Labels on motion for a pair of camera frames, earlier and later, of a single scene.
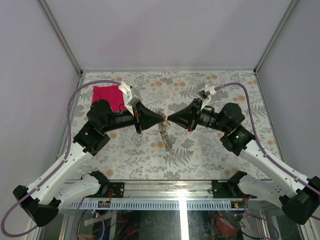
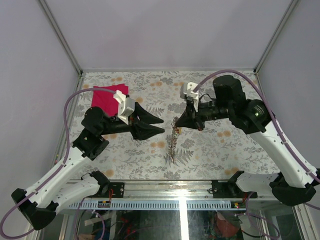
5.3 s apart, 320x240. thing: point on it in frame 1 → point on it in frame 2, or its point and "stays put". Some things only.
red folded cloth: (111, 93) stays put
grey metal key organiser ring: (164, 127) → (175, 133)
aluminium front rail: (170, 190) stays put
